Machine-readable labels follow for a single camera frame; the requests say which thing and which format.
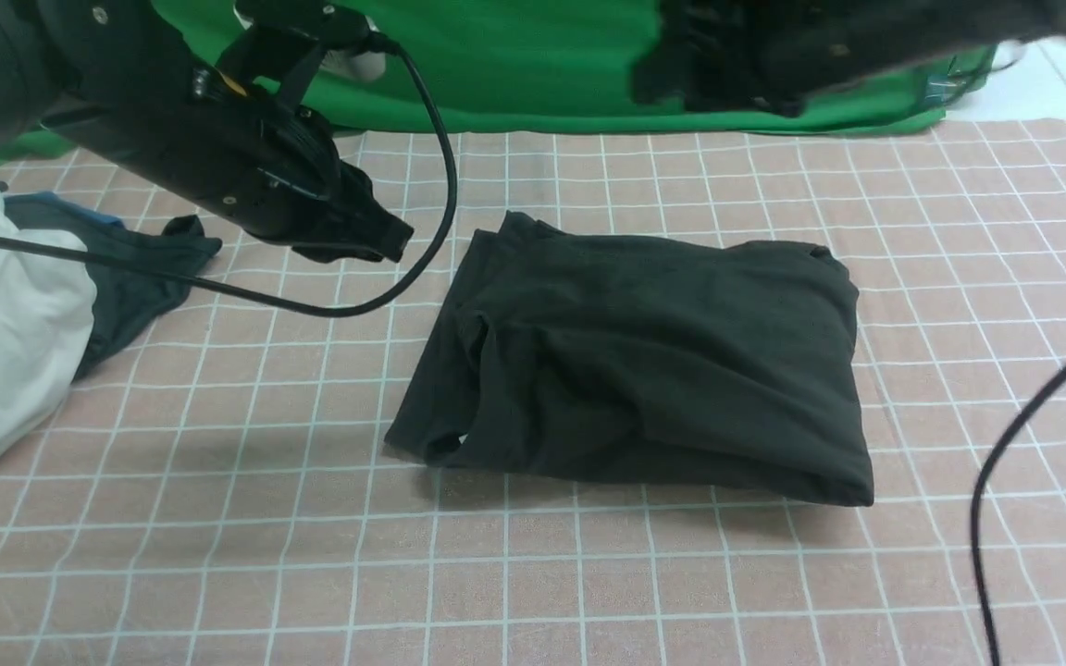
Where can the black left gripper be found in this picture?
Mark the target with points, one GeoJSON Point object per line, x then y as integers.
{"type": "Point", "coordinates": [141, 98]}

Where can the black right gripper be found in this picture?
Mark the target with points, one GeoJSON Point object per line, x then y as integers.
{"type": "Point", "coordinates": [774, 56]}

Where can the dark gray long-sleeve top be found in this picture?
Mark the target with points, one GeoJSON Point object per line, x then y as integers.
{"type": "Point", "coordinates": [631, 360]}

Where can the gray left robot arm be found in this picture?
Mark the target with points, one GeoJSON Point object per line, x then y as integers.
{"type": "Point", "coordinates": [35, 79]}

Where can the blue garment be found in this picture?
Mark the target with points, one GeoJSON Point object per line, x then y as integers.
{"type": "Point", "coordinates": [76, 208]}

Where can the metal binder clip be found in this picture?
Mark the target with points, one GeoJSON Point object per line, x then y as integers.
{"type": "Point", "coordinates": [943, 86]}

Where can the dark teal garment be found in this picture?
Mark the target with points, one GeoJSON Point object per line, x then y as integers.
{"type": "Point", "coordinates": [126, 304]}

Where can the green backdrop cloth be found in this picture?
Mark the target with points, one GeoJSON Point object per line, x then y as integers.
{"type": "Point", "coordinates": [550, 66]}

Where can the pink checkered tablecloth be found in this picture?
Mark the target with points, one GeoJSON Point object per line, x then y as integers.
{"type": "Point", "coordinates": [217, 494]}

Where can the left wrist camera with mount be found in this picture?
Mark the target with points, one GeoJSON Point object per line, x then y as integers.
{"type": "Point", "coordinates": [290, 42]}

